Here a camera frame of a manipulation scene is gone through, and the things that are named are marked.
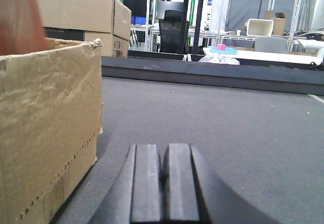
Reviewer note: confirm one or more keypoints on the closed ecoflow cardboard box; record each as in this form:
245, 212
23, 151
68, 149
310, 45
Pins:
88, 20

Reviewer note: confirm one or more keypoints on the black table rail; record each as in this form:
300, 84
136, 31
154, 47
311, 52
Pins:
264, 75

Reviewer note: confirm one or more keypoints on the grey chair back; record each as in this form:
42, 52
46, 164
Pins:
270, 44

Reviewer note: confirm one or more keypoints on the large plain cardboard box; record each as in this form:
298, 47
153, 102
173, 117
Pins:
51, 115

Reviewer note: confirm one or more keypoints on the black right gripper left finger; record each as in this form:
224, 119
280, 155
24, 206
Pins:
135, 196

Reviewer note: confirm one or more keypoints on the small open cardboard box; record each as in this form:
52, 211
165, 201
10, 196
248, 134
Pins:
279, 21

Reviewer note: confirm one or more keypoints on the light blue tray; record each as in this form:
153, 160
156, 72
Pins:
227, 50

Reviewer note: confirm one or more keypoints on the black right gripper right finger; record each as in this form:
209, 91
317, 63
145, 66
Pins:
194, 193

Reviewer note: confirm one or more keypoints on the pink small box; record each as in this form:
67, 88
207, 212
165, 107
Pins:
221, 47

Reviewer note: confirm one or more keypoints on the crumpled plastic bag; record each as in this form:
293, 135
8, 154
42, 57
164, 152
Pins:
218, 59

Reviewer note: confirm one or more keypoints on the black mesh office chair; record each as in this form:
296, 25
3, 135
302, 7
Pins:
173, 32

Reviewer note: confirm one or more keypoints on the white plastic bin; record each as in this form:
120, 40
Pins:
259, 27

